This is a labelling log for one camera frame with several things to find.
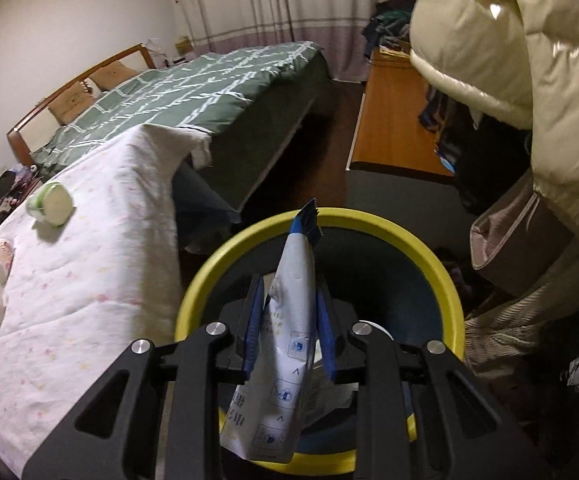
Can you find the wooden bed frame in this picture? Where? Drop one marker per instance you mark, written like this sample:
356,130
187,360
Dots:
44,110

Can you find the pile of mixed clothes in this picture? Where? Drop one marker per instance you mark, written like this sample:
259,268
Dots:
389,22

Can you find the white bottle with green cap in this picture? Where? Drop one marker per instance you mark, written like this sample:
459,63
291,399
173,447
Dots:
54,205

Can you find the pink striped curtain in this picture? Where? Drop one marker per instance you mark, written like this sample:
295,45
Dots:
279,5

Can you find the cream puffer jacket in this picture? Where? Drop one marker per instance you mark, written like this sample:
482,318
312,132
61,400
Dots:
519,60

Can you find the dark clothes pile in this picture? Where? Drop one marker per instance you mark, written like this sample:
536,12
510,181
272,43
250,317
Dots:
4,200

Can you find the white dotted tablecloth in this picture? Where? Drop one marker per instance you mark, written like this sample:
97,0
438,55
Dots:
94,285

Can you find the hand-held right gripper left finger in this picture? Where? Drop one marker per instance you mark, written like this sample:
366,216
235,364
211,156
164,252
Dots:
254,320

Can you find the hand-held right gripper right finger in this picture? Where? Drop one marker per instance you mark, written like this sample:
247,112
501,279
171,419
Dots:
327,330

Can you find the wooden desk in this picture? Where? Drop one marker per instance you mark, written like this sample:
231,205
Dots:
394,125

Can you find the paper cup with pink leaf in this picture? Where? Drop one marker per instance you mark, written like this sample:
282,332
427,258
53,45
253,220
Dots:
0,260

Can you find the bed with green plaid duvet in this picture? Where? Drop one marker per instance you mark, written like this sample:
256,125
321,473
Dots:
169,95

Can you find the beige cloth bag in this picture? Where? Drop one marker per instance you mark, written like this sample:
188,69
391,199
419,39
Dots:
519,250

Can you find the white blue pouch packet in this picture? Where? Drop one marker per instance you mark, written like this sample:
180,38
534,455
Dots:
294,280

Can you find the yellow rimmed trash bin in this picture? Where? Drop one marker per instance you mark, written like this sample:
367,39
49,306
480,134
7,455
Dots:
369,270

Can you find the brown pillow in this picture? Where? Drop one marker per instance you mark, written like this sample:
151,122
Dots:
114,76
69,102

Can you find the dark hanging clothes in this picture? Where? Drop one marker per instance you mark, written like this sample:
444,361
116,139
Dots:
484,165

